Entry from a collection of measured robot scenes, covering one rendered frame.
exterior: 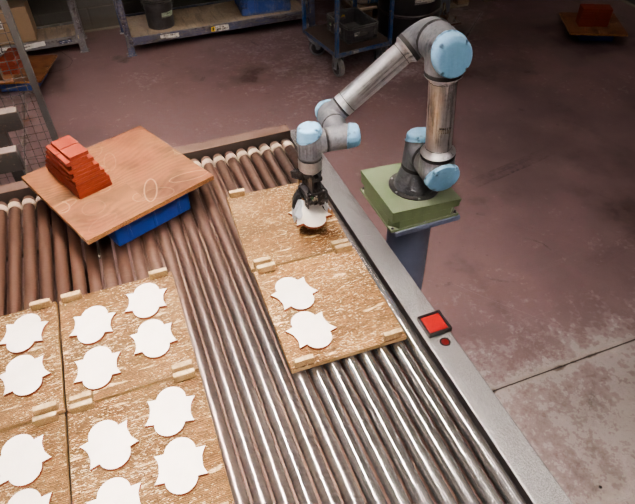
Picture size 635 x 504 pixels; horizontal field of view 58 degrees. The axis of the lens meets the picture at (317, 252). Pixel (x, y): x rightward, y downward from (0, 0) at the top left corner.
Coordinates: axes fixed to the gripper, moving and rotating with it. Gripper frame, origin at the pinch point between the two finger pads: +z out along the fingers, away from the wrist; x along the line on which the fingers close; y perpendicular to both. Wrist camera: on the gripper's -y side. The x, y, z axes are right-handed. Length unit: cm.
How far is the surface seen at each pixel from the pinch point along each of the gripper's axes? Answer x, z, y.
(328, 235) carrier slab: 4.4, 7.0, 5.5
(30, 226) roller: -90, 8, -48
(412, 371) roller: 2, 9, 65
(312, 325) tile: -17.5, 5.8, 40.5
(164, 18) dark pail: 32, 77, -404
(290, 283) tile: -16.7, 5.8, 22.0
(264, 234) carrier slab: -15.4, 6.9, -4.7
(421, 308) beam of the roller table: 16, 9, 46
